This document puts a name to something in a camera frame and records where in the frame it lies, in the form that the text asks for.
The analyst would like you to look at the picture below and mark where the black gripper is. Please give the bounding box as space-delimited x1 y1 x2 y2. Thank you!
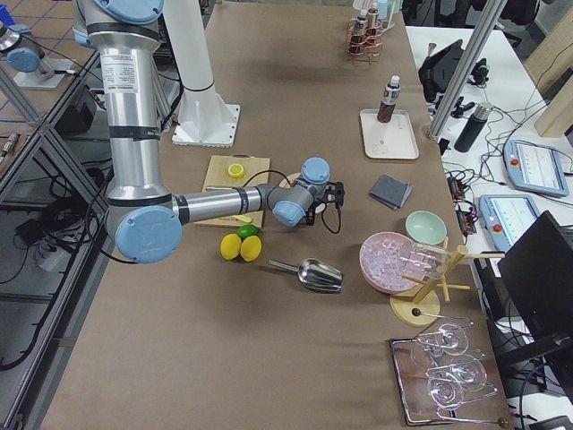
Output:
305 182 345 226

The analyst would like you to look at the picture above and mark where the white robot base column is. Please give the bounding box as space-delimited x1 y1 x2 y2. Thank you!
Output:
163 0 240 148

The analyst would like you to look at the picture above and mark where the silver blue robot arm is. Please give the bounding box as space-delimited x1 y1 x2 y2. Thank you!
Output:
73 1 344 263

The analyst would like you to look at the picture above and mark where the cream serving tray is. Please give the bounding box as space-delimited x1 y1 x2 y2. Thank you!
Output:
360 109 419 160

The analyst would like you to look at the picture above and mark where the tea bottle on tray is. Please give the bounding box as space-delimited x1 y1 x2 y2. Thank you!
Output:
377 75 401 124

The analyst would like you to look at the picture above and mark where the metal glass drying tray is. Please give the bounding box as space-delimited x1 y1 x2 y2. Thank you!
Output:
389 315 509 429

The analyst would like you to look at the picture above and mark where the grey folded cloth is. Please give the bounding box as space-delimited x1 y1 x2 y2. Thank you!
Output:
369 175 413 210

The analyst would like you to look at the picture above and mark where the bamboo cutting board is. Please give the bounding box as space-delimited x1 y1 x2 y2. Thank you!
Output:
196 155 270 228

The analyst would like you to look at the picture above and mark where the pink bowl of ice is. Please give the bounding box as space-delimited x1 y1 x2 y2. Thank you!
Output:
359 232 422 295

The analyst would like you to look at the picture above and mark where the steel ice scoop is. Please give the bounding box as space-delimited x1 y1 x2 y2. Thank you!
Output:
268 258 343 294

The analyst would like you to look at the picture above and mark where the yellow plastic knife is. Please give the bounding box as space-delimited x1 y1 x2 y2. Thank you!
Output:
231 215 252 224

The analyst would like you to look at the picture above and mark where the green lime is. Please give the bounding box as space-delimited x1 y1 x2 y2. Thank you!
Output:
236 224 260 240

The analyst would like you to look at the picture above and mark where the mint green bowl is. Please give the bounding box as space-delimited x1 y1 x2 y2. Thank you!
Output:
405 211 447 245

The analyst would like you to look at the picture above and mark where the yellow lemon near lime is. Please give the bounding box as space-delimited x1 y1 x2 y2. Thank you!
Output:
240 236 262 262

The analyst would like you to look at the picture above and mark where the half lemon slice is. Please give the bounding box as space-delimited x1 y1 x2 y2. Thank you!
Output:
227 163 245 178

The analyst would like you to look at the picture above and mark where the yellow lemon outer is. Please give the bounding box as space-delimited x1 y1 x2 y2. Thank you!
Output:
219 233 243 261

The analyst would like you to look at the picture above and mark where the clear glass on stand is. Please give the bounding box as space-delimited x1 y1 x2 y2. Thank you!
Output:
398 241 449 280

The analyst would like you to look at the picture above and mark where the wooden glass rack stand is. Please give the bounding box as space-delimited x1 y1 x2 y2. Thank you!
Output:
389 245 505 327

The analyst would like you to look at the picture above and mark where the black thermos bottle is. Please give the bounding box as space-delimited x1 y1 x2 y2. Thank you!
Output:
454 102 493 152

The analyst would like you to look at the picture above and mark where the tea bottle in rack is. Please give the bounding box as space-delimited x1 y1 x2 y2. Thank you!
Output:
365 1 380 37
348 9 367 54

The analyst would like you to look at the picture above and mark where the blue teach pendant lower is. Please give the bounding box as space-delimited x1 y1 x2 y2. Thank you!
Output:
478 194 541 252

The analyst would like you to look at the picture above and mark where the blue teach pendant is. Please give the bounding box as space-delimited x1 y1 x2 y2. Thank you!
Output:
478 194 541 252
503 140 569 197

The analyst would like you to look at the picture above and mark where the blue teach pendant upper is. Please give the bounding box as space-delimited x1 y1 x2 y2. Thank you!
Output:
503 140 569 197

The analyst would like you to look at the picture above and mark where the black monitor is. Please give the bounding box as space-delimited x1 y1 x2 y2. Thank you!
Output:
499 211 572 340

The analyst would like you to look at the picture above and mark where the copper wire bottle rack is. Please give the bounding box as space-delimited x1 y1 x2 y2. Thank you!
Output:
344 18 383 64

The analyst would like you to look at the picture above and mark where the aluminium frame post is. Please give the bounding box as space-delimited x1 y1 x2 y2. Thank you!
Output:
427 0 507 141

